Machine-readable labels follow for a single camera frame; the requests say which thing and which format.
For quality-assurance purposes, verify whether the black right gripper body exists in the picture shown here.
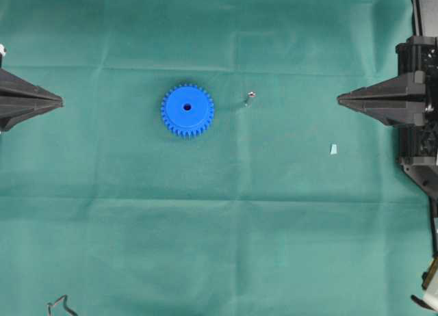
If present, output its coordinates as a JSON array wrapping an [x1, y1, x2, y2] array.
[[396, 36, 437, 166]]

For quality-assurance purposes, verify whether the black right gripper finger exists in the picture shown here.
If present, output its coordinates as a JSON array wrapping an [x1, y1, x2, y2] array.
[[337, 70, 426, 102], [339, 101, 426, 127]]

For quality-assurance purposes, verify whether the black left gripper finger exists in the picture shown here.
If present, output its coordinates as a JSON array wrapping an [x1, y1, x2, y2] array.
[[1, 97, 63, 132], [1, 69, 63, 103]]

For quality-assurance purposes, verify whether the blue plastic gear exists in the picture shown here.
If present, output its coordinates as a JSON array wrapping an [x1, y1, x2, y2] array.
[[160, 83, 215, 139]]

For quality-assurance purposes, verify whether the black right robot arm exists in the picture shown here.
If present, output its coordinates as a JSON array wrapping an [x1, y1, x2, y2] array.
[[337, 0, 437, 168]]

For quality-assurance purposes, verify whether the small pale tape piece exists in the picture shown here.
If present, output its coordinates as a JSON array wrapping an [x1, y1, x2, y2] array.
[[330, 144, 337, 155]]

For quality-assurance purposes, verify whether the yellow white object at corner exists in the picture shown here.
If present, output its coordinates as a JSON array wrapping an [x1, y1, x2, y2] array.
[[411, 257, 437, 312]]

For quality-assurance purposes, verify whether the green table cloth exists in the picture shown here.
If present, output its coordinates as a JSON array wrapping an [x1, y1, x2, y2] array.
[[1, 0, 432, 315]]

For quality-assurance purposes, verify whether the bent black wire clip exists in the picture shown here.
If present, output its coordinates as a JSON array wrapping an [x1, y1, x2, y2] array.
[[47, 294, 78, 316]]

